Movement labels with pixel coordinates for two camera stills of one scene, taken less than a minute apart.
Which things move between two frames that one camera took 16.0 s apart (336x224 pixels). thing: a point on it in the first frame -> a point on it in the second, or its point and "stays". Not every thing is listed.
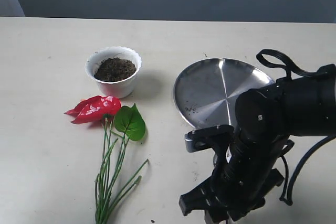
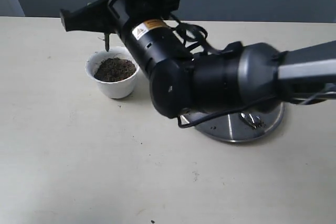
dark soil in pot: x=114 y=69 stays
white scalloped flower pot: x=118 y=89 stays
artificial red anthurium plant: x=119 y=125 -> x=107 y=41
